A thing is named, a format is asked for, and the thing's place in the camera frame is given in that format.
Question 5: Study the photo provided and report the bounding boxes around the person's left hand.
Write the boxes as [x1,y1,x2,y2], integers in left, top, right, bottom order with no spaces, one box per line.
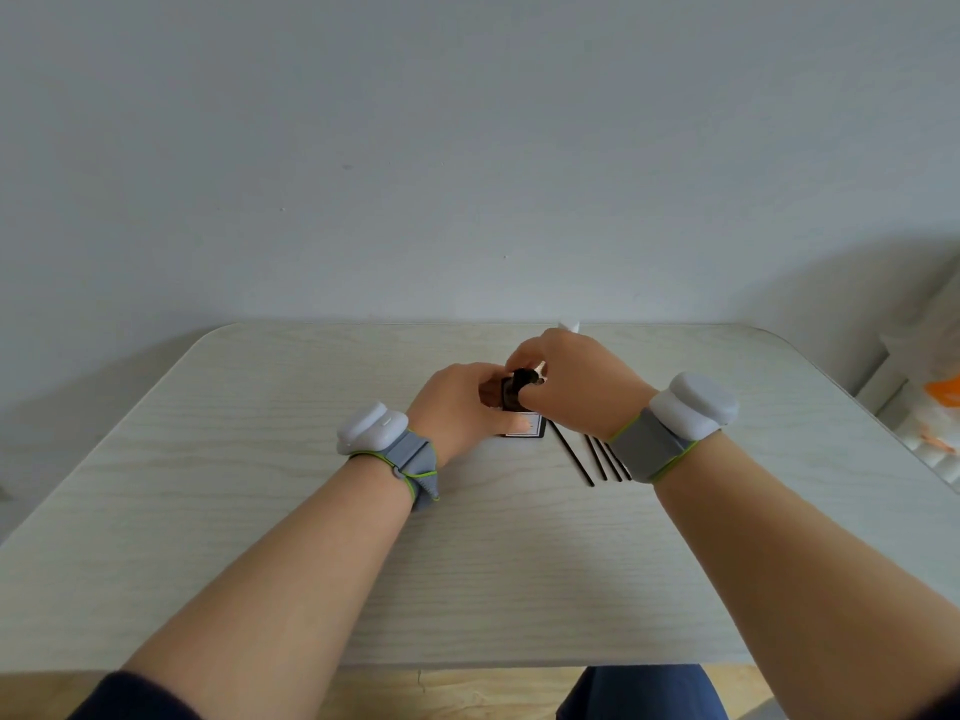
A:
[407,362,536,470]

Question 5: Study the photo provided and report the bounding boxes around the person's right hand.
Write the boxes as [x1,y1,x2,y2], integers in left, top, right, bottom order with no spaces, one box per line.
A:
[505,328,658,444]

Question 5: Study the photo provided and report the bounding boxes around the small black square bottle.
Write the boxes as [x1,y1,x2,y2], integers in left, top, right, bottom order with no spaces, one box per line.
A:
[499,368,548,441]

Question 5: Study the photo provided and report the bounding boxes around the white plastic tube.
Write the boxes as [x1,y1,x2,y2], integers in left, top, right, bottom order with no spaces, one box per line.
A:
[534,319,583,376]

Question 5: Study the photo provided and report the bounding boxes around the person's left forearm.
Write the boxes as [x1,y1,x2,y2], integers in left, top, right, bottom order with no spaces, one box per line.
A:
[120,455,415,720]

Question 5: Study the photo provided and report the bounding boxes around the person's right forearm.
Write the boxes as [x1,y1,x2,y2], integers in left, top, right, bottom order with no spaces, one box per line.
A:
[654,433,960,720]

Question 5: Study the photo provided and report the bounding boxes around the person's blue trouser leg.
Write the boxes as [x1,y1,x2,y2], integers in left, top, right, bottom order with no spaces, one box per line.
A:
[556,664,730,720]

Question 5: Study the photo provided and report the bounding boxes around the white plastic bag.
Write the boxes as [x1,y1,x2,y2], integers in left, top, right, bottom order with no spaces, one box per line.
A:
[855,269,960,496]

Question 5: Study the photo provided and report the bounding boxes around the person's dark left sleeve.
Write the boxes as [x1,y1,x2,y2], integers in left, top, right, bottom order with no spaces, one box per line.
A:
[69,670,202,720]

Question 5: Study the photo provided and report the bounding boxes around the person's dark sleeve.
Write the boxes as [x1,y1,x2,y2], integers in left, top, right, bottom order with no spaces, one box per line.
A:
[909,685,960,720]
[69,670,202,720]

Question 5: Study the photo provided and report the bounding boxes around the person's dark right sleeve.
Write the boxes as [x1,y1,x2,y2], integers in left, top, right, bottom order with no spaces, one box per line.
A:
[909,685,960,720]

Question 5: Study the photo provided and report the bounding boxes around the white tracker with grey strap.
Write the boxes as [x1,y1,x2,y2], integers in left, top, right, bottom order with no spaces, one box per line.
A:
[336,401,441,513]
[609,372,741,485]

